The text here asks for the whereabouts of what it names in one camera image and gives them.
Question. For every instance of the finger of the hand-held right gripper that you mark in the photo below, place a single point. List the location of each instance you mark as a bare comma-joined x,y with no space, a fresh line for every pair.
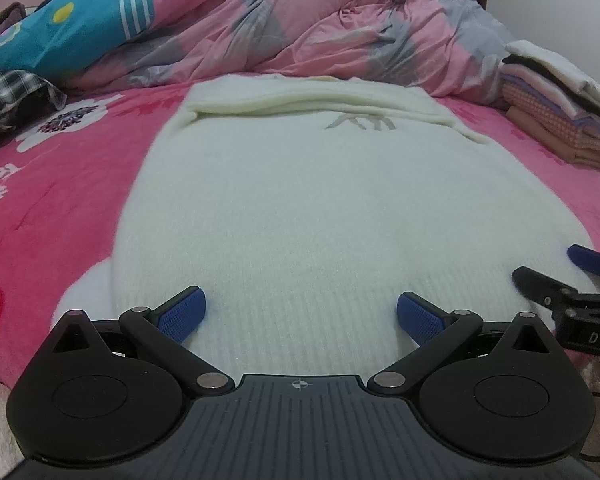
540,287
592,260

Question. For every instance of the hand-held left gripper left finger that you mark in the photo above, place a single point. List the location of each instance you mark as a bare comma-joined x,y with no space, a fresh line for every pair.
182,311

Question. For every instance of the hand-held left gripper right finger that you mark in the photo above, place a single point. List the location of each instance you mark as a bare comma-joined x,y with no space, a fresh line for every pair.
420,314

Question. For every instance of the white knit sweater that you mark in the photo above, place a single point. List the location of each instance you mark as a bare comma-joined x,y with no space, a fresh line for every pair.
330,210

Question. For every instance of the stack of folded clothes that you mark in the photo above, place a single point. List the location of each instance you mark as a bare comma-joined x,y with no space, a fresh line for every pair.
555,105

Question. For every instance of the pink floral blanket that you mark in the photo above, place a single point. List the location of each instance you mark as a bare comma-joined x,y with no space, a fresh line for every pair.
70,200

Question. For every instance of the plaid shirt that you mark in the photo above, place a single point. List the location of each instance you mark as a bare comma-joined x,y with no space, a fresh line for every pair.
10,100

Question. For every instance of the blue striped pillow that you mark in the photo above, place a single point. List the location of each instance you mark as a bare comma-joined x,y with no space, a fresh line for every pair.
55,35

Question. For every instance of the pink grey quilt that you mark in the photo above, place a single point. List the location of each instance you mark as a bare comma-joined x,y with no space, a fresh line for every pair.
305,25

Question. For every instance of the brown plush toy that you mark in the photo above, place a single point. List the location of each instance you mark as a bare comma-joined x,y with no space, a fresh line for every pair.
9,20

